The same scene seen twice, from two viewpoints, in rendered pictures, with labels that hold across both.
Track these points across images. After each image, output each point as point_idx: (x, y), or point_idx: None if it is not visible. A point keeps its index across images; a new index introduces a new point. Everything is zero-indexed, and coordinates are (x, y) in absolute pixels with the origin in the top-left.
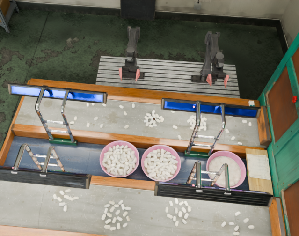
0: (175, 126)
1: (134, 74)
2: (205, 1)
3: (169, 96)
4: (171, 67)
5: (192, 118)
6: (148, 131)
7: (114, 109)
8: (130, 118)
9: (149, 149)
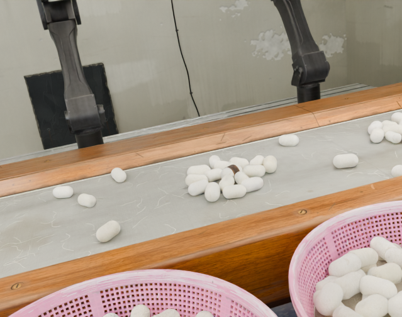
0: (346, 154)
1: (99, 144)
2: (211, 114)
3: (245, 121)
4: (207, 122)
5: (381, 128)
6: (233, 212)
7: (32, 211)
8: (118, 208)
9: (304, 256)
